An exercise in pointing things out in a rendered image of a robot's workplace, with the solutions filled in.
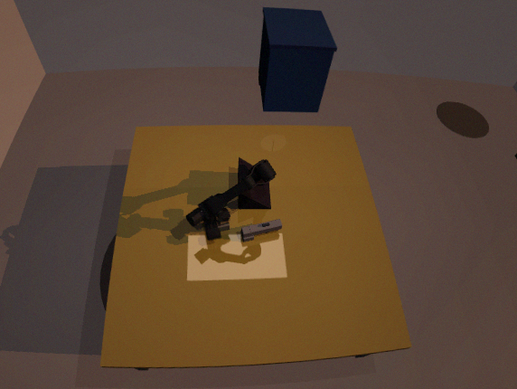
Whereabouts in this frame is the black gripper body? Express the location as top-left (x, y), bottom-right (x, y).
top-left (204, 216), bottom-right (221, 240)

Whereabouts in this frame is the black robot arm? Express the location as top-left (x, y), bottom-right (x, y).
top-left (186, 159), bottom-right (277, 227)

